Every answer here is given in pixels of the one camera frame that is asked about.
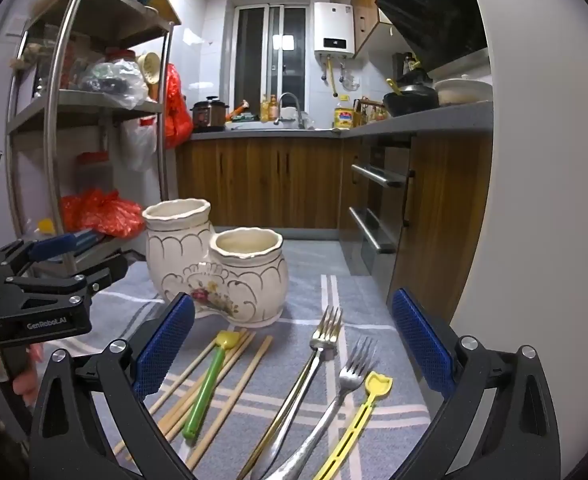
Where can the dark sauce bottles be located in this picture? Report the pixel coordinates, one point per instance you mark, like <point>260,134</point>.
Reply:
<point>408,64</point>

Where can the plastic jar with red lid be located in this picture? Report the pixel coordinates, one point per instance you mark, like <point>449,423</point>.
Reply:
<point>94,172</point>

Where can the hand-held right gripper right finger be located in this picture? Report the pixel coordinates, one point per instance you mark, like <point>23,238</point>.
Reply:
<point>418,340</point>

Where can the amber bottle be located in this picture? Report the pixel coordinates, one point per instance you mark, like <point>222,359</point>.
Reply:
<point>269,107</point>

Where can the yellow oil bottle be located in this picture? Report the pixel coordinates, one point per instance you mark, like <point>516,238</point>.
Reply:
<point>344,117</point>

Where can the chrome kitchen faucet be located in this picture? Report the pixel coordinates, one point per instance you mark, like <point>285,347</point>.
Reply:
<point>291,102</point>

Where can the wooden wall cabinet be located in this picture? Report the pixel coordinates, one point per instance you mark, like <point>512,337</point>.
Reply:
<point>366,5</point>

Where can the kitchen window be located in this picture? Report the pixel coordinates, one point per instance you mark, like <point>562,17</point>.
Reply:
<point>271,55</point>

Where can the stainless steel shelf rack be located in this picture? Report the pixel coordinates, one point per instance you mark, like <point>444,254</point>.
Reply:
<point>49,110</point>

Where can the grey plaid tablecloth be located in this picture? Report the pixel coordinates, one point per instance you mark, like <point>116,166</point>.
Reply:
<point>299,310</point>

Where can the wooden base cabinets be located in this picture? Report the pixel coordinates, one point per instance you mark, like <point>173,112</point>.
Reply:
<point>259,180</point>

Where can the white ceramic pot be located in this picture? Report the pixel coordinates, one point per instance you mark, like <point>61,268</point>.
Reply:
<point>463,91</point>

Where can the stainless built-in oven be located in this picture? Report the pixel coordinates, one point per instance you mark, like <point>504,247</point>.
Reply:
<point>373,200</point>

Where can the yellow plastic stick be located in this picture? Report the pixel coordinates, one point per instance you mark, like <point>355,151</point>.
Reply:
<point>376,387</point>

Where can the gold-trimmed metal fork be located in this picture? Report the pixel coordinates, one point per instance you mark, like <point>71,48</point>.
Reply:
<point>324,342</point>

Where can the clear plastic bag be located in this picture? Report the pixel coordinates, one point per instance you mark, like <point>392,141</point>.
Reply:
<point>114,80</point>

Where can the silver embossed fork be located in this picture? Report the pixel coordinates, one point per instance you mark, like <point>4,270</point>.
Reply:
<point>346,380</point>

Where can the white plastic bag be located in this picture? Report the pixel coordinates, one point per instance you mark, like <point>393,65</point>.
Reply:
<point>136,142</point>

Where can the cream ceramic double utensil holder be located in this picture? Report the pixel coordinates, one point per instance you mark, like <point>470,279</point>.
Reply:
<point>254,280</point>

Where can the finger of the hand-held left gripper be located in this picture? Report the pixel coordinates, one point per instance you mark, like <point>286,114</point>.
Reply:
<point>59,246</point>
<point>96,275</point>

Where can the condiment basket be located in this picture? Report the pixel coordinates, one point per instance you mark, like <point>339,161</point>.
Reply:
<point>368,110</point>

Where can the green stick with yellow head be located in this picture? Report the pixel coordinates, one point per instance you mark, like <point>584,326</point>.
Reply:
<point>206,390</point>

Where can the black range hood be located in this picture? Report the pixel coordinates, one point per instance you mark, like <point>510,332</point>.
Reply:
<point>433,10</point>

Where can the red rice cooker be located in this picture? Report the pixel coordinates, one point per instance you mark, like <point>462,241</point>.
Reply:
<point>207,112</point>

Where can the yellow spatula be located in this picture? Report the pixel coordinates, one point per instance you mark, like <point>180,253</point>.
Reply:
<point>392,86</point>

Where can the white water heater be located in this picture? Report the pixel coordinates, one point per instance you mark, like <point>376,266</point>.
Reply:
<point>334,27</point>

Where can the orange kitchen item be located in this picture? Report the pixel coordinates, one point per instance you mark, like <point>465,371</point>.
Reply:
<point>239,110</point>

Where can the black wok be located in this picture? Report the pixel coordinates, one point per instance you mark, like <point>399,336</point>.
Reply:
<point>408,100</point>

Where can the grey kitchen countertop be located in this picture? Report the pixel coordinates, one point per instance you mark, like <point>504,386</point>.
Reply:
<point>423,119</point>

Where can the cream plastic colander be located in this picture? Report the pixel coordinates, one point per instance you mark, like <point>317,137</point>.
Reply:
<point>149,66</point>

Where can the red plastic bag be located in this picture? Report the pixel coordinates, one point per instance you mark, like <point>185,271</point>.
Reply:
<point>176,105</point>
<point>101,212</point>

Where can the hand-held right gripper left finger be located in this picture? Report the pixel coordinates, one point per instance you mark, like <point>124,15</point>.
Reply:
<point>164,350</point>

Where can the person's left hand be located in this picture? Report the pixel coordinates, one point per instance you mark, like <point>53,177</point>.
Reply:
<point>26,385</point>

